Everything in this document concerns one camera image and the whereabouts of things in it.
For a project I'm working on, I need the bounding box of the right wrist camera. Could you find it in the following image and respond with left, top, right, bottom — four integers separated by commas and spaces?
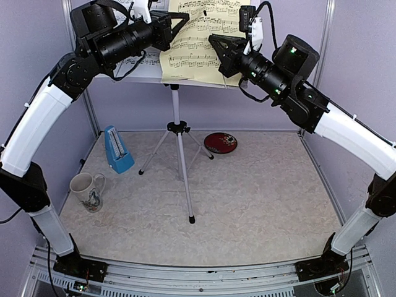
239, 6, 264, 55

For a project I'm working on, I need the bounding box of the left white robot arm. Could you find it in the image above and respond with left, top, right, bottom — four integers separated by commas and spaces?
1, 1, 189, 275

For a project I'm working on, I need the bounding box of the silver tripod stand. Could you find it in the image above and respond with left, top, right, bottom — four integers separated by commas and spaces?
138, 84, 214, 225

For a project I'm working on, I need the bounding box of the front aluminium rail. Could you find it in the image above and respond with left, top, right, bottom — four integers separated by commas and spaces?
17, 246, 385, 296

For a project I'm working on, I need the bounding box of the white sheet music page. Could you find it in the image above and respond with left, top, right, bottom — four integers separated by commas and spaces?
111, 0, 170, 82

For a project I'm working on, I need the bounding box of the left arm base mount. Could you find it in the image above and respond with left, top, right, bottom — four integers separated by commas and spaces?
53, 257, 108, 283

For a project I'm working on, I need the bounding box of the yellowed sheet music page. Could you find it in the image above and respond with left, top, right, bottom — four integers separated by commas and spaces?
160, 0, 251, 88

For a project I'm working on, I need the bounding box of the red floral plate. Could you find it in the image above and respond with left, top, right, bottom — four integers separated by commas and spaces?
204, 132, 238, 155

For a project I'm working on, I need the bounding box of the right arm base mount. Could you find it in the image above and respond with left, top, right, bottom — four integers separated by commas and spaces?
295, 258, 350, 282

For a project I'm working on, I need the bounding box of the white perforated music stand desk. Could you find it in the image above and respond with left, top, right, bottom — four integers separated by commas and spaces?
114, 1, 258, 88

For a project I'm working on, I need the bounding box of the cream dragon mug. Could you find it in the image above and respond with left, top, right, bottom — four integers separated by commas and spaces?
69, 173, 106, 213

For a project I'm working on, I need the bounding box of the blue metronome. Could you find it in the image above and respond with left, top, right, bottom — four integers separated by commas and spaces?
104, 126, 135, 174

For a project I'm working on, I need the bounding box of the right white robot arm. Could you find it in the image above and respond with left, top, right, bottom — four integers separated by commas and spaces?
209, 34, 395, 275

